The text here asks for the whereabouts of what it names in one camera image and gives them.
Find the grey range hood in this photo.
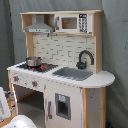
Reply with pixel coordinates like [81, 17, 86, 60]
[25, 14, 54, 34]

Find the white fridge door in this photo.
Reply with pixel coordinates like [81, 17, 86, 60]
[44, 81, 82, 128]

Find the left red stove knob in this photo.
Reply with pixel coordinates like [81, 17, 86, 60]
[13, 76, 19, 82]

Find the grey toy sink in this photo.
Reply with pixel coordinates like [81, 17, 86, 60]
[54, 67, 92, 81]

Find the small metal pot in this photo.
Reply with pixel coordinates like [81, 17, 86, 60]
[25, 57, 42, 67]

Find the white toy microwave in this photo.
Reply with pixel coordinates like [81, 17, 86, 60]
[55, 14, 92, 33]

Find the black toy stovetop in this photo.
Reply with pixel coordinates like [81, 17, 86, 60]
[20, 63, 56, 72]

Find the right red stove knob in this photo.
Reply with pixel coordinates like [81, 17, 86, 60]
[32, 81, 38, 87]

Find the black toy faucet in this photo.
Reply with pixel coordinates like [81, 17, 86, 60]
[76, 50, 94, 70]

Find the red stove knob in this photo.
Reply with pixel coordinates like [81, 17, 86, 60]
[32, 81, 38, 87]
[13, 76, 19, 82]

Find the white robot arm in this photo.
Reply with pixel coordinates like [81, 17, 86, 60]
[0, 92, 37, 128]

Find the wooden toy kitchen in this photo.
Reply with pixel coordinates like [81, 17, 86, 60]
[8, 10, 115, 128]

